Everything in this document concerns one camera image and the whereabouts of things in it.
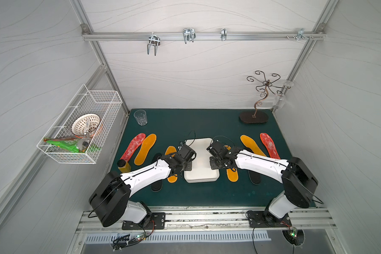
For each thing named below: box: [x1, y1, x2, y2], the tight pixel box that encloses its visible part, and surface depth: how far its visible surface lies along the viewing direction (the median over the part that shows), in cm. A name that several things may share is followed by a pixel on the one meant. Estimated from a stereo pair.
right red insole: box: [259, 132, 281, 160], surface depth 103 cm
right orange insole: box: [240, 134, 267, 157], surface depth 103 cm
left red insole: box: [120, 132, 147, 162], surface depth 103 cm
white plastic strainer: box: [70, 113, 102, 137], surface depth 67 cm
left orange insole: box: [133, 133, 157, 166], surface depth 102 cm
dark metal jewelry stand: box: [239, 70, 292, 124], surface depth 101 cm
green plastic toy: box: [43, 137, 102, 153], surface depth 56 cm
